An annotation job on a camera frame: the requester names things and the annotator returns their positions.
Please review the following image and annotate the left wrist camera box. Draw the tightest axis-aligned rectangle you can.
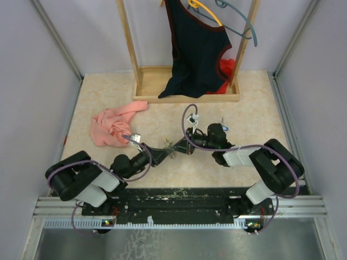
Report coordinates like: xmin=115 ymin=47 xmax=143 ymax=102
xmin=129 ymin=133 xmax=143 ymax=152

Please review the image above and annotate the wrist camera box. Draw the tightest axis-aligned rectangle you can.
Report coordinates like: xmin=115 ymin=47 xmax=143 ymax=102
xmin=187 ymin=113 xmax=199 ymax=133
xmin=129 ymin=133 xmax=143 ymax=152

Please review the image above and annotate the yellow clothes hanger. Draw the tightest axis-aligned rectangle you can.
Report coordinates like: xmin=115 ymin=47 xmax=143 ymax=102
xmin=160 ymin=0 xmax=224 ymax=28

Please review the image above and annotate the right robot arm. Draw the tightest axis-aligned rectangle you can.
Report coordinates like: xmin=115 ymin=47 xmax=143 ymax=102
xmin=172 ymin=123 xmax=304 ymax=215

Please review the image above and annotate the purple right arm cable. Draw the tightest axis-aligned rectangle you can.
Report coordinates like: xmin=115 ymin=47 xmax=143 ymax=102
xmin=181 ymin=103 xmax=300 ymax=235

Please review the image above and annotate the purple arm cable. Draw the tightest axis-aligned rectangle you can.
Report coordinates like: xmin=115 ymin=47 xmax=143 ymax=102
xmin=47 ymin=134 xmax=152 ymax=238
xmin=181 ymin=103 xmax=300 ymax=235

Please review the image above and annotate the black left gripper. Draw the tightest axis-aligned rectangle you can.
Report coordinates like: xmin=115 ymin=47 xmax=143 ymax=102
xmin=125 ymin=142 xmax=171 ymax=179

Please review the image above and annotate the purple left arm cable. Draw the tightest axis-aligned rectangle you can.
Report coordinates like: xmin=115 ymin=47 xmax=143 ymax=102
xmin=47 ymin=134 xmax=152 ymax=238

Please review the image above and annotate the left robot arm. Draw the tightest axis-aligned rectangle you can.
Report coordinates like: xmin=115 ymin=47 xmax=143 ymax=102
xmin=45 ymin=143 xmax=172 ymax=215

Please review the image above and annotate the dark navy tank top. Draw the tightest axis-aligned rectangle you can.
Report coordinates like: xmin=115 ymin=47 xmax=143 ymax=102
xmin=158 ymin=1 xmax=232 ymax=99

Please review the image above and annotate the red cloth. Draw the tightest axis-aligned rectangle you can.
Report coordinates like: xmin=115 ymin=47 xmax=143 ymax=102
xmin=206 ymin=58 xmax=235 ymax=95

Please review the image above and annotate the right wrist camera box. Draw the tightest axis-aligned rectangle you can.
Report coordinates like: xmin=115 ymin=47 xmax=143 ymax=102
xmin=187 ymin=113 xmax=199 ymax=133

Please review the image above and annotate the pink cloth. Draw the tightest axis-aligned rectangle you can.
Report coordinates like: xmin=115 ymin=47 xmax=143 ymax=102
xmin=90 ymin=101 xmax=148 ymax=147

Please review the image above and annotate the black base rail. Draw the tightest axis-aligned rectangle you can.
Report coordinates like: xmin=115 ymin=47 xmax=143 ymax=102
xmin=82 ymin=188 xmax=275 ymax=225

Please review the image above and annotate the blue tagged key bunch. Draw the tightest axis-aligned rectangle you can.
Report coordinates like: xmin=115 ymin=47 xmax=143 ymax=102
xmin=221 ymin=118 xmax=229 ymax=132

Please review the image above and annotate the wooden clothes rack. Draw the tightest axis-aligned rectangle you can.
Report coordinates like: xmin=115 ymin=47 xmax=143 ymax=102
xmin=116 ymin=1 xmax=260 ymax=103

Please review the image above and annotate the large keyring with small rings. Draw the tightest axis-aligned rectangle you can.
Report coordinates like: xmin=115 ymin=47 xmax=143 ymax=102
xmin=164 ymin=138 xmax=176 ymax=159

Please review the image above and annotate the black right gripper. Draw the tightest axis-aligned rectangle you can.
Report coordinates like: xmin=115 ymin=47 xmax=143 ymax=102
xmin=171 ymin=127 xmax=216 ymax=155

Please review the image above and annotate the grey blue clothes hanger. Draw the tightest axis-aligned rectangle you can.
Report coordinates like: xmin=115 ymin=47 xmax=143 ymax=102
xmin=214 ymin=0 xmax=259 ymax=47

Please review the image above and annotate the white cable duct strip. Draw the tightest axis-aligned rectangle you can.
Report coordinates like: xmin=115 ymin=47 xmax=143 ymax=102
xmin=43 ymin=216 xmax=266 ymax=230

